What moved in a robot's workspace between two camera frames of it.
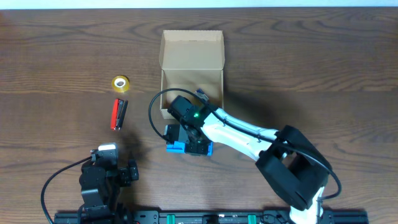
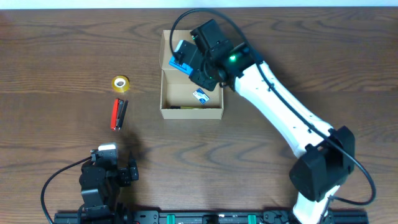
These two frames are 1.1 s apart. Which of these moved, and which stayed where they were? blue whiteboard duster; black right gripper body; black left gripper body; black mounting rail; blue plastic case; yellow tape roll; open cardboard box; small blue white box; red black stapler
Moved: blue plastic case; black right gripper body; blue whiteboard duster
Stayed: yellow tape roll; black left gripper body; small blue white box; red black stapler; black mounting rail; open cardboard box
